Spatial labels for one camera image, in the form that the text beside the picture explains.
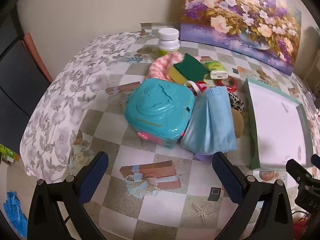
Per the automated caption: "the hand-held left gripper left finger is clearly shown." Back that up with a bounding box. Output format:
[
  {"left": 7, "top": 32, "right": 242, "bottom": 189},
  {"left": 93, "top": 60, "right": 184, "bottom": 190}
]
[{"left": 27, "top": 151, "right": 109, "bottom": 240}]

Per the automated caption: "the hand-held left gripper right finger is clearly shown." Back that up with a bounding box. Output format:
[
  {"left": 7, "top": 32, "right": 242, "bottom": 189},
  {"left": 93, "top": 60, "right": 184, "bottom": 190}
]
[{"left": 212, "top": 151, "right": 293, "bottom": 240}]

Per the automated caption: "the purple tissue packet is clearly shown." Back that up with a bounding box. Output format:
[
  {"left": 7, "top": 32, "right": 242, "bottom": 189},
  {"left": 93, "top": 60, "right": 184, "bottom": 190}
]
[{"left": 194, "top": 152, "right": 213, "bottom": 163}]

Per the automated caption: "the blue face mask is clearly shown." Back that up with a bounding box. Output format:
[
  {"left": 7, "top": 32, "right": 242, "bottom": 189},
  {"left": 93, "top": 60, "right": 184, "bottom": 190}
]
[{"left": 180, "top": 86, "right": 237, "bottom": 155}]

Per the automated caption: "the beige powder puff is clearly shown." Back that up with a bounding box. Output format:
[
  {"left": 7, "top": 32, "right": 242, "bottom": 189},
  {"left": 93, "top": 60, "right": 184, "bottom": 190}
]
[{"left": 231, "top": 110, "right": 245, "bottom": 139}]

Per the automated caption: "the white box lid teal rim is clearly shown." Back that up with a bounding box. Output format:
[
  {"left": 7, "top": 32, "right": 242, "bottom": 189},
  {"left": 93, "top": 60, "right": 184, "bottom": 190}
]
[{"left": 243, "top": 77, "right": 314, "bottom": 170}]

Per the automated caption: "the leopard print scrunchie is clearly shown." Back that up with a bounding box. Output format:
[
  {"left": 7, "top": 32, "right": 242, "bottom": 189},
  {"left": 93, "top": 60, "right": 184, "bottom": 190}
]
[{"left": 229, "top": 92, "right": 245, "bottom": 113}]

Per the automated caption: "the green tissue packet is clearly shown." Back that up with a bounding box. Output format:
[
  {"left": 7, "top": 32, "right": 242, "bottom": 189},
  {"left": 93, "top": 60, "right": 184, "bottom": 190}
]
[{"left": 204, "top": 60, "right": 228, "bottom": 80}]

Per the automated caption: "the green yellow sponge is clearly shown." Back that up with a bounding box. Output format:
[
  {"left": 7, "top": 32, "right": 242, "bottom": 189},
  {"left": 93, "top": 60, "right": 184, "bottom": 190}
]
[{"left": 168, "top": 53, "right": 210, "bottom": 84}]

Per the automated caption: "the pink checkered cloth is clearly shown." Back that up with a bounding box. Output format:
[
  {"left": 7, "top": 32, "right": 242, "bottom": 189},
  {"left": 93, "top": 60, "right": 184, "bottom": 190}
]
[{"left": 146, "top": 51, "right": 203, "bottom": 82}]

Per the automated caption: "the printed checkered tablecloth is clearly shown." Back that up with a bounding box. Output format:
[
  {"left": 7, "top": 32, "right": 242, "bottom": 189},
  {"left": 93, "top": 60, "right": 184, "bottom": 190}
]
[{"left": 19, "top": 31, "right": 320, "bottom": 240}]

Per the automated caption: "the teal plastic toy box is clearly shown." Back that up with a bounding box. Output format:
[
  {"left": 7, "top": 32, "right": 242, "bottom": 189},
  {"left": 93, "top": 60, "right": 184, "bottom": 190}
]
[{"left": 124, "top": 78, "right": 196, "bottom": 150}]

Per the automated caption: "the green cardboard packaging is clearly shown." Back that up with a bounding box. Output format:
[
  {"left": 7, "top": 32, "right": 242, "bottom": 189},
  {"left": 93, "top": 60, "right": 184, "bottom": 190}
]
[{"left": 0, "top": 144, "right": 20, "bottom": 164}]

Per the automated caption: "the blue crumpled plastic bag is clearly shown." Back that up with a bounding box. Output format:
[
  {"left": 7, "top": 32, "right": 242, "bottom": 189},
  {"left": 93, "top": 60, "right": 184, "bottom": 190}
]
[{"left": 3, "top": 191, "right": 28, "bottom": 239}]

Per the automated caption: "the dark cabinet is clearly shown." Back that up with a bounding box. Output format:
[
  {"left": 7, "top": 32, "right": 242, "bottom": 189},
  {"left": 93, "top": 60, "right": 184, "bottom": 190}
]
[{"left": 0, "top": 10, "right": 53, "bottom": 155}]

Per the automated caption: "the white pill bottle green label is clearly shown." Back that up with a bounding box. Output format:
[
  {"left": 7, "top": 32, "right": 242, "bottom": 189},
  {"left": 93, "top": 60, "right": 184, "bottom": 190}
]
[{"left": 157, "top": 28, "right": 181, "bottom": 58}]

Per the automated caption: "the flower painting canvas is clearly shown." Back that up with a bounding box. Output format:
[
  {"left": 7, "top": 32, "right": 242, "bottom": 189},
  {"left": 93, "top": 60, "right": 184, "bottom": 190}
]
[{"left": 179, "top": 0, "right": 303, "bottom": 76}]

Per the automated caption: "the red tape ring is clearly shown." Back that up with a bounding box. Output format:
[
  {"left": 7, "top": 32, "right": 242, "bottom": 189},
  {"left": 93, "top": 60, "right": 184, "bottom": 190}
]
[{"left": 215, "top": 77, "right": 238, "bottom": 93}]

